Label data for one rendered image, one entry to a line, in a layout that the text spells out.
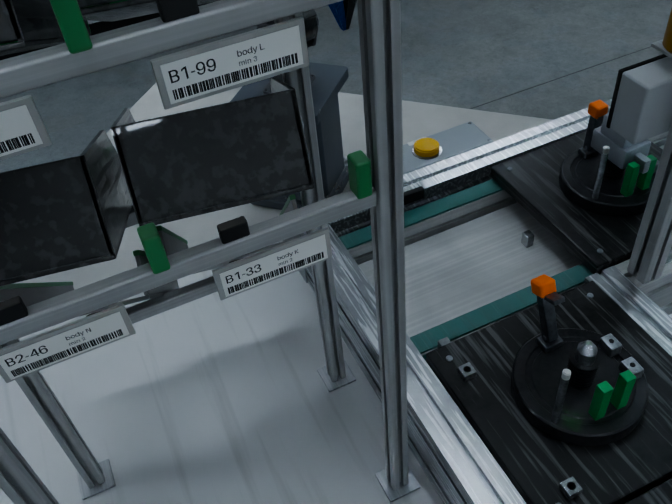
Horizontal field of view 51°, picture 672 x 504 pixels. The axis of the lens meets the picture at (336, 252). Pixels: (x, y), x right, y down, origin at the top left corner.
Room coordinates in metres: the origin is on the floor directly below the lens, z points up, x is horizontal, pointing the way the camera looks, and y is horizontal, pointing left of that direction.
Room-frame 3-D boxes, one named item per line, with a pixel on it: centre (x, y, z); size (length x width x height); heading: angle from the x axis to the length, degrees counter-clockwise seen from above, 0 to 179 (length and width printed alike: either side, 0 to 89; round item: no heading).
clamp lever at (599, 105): (0.80, -0.38, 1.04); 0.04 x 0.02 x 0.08; 20
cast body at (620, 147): (0.75, -0.40, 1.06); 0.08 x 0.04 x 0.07; 21
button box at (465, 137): (0.90, -0.16, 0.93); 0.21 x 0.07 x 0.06; 110
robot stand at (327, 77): (0.97, 0.04, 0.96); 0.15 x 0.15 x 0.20; 65
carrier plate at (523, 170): (0.75, -0.40, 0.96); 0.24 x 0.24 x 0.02; 20
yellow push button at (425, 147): (0.90, -0.16, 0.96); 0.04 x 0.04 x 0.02
